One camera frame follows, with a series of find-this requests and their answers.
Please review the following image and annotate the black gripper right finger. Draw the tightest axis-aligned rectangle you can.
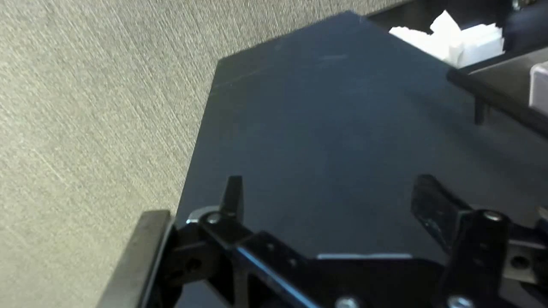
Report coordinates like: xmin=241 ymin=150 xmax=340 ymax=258
xmin=410 ymin=172 xmax=513 ymax=308

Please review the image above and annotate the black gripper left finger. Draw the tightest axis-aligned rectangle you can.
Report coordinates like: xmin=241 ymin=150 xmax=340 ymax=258
xmin=198 ymin=174 xmax=258 ymax=242

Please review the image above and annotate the black cabinet door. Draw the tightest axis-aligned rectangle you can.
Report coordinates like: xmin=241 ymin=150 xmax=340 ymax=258
xmin=176 ymin=8 xmax=548 ymax=308

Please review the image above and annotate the white and blue small box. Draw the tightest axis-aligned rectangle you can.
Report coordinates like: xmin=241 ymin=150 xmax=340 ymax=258
xmin=528 ymin=59 xmax=548 ymax=116

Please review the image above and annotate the white blue cloth bundle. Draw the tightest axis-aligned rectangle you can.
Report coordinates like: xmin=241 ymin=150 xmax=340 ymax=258
xmin=388 ymin=8 xmax=508 ymax=69

